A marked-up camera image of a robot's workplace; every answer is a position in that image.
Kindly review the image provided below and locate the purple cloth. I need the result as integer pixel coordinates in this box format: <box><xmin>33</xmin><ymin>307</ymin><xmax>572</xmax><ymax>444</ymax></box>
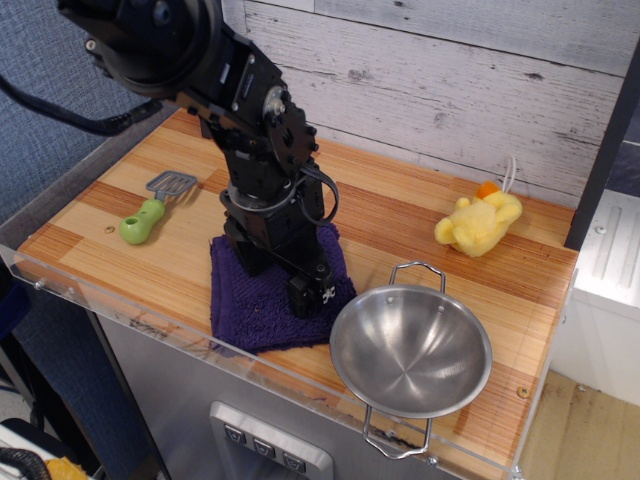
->
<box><xmin>210</xmin><ymin>224</ymin><xmax>356</xmax><ymax>354</ymax></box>

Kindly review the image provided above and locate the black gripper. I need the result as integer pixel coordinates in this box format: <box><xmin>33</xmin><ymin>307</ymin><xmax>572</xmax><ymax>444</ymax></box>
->
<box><xmin>220</xmin><ymin>172</ymin><xmax>338</xmax><ymax>318</ymax></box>

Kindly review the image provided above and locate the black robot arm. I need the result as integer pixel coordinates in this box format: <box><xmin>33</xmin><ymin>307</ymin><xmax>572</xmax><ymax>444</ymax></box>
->
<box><xmin>58</xmin><ymin>1</ymin><xmax>334</xmax><ymax>317</ymax></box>

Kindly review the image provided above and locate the yellow object bottom left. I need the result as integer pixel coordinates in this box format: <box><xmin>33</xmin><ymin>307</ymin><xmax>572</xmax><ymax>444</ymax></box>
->
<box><xmin>45</xmin><ymin>457</ymin><xmax>90</xmax><ymax>480</ymax></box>

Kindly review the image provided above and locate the steel bowl with handles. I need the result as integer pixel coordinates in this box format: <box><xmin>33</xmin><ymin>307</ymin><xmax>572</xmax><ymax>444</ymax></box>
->
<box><xmin>330</xmin><ymin>278</ymin><xmax>493</xmax><ymax>460</ymax></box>

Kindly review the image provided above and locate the white side cabinet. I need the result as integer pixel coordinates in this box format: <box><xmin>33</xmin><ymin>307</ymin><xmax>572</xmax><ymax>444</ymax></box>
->
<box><xmin>550</xmin><ymin>190</ymin><xmax>639</xmax><ymax>405</ymax></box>

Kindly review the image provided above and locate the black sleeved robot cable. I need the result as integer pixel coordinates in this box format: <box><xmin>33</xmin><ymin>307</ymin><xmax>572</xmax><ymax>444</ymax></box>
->
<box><xmin>0</xmin><ymin>73</ymin><xmax>164</xmax><ymax>136</ymax></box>

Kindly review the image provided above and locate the yellow plush duck toy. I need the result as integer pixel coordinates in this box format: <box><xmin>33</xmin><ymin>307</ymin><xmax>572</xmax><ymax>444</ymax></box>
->
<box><xmin>434</xmin><ymin>181</ymin><xmax>523</xmax><ymax>258</ymax></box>

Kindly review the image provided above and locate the silver button control panel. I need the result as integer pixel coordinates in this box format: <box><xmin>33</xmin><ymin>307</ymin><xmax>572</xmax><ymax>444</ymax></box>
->
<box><xmin>209</xmin><ymin>401</ymin><xmax>334</xmax><ymax>479</ymax></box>

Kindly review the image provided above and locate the dark right frame post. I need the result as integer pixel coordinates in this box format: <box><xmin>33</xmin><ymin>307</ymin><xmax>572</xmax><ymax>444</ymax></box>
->
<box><xmin>564</xmin><ymin>45</ymin><xmax>639</xmax><ymax>251</ymax></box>

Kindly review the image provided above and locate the green handled grey spatula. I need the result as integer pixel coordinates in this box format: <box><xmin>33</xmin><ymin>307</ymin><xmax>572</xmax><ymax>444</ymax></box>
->
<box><xmin>119</xmin><ymin>170</ymin><xmax>197</xmax><ymax>245</ymax></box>

